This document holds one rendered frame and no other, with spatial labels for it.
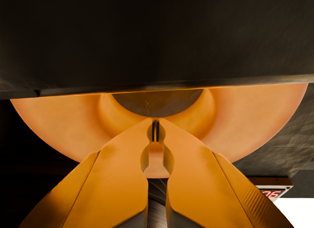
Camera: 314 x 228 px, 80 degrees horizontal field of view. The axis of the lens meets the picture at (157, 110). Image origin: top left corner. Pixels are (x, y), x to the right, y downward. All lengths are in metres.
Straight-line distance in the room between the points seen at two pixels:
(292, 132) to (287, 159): 0.18
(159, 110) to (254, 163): 0.29
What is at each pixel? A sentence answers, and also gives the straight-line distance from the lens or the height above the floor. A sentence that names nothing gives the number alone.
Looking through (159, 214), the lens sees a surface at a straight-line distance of 0.32.
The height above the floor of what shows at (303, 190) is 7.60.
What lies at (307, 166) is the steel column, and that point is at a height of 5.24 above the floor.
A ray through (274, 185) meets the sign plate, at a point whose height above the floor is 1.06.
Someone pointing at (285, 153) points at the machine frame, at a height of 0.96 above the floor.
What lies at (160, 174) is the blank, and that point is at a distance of 0.16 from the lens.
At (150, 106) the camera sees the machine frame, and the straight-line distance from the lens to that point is 0.20.
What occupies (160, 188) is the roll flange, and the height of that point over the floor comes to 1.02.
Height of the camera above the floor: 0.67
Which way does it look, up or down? 44 degrees up
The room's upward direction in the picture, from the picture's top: 177 degrees counter-clockwise
